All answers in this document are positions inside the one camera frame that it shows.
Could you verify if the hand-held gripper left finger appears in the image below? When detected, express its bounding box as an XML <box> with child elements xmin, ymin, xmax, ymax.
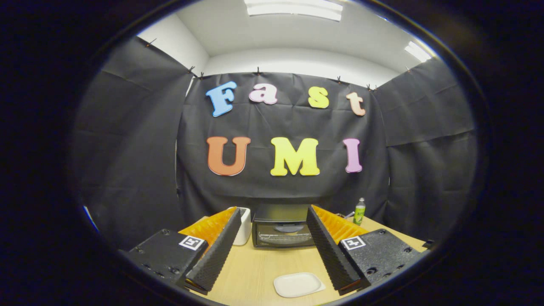
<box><xmin>127</xmin><ymin>207</ymin><xmax>243</xmax><ymax>295</ymax></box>

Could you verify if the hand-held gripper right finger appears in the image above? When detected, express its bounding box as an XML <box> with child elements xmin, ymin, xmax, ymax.
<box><xmin>306</xmin><ymin>204</ymin><xmax>430</xmax><ymax>296</ymax></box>

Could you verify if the black toaster oven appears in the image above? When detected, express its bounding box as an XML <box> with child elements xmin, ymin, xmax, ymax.
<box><xmin>252</xmin><ymin>204</ymin><xmax>316</xmax><ymax>248</ymax></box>

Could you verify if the white pop-up toaster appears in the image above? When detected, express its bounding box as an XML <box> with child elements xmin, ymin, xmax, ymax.
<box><xmin>227</xmin><ymin>207</ymin><xmax>252</xmax><ymax>246</ymax></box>

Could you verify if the green label drink bottle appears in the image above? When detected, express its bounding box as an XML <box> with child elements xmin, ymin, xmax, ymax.
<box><xmin>353</xmin><ymin>198</ymin><xmax>366</xmax><ymax>226</ymax></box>

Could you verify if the short ceiling light panel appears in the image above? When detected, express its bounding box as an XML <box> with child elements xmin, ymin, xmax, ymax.
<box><xmin>404</xmin><ymin>41</ymin><xmax>432</xmax><ymax>63</ymax></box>

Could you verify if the long ceiling light panel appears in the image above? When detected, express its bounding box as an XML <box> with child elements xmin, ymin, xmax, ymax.
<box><xmin>244</xmin><ymin>0</ymin><xmax>344</xmax><ymax>22</ymax></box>

